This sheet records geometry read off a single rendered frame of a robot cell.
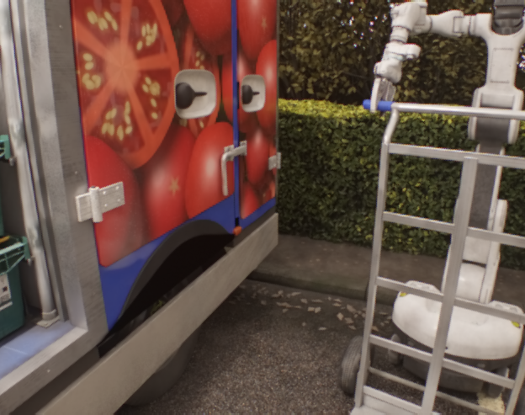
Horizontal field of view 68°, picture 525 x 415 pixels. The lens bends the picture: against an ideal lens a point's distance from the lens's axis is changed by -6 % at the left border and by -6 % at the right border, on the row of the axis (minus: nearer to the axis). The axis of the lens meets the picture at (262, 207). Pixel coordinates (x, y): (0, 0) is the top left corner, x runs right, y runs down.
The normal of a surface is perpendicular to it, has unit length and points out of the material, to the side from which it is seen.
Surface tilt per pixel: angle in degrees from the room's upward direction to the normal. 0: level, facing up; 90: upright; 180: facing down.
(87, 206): 90
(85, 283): 90
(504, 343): 56
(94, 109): 90
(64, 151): 90
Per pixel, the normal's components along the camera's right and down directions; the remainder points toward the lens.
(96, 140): 0.93, 0.11
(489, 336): -0.01, -0.46
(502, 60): -0.56, 0.23
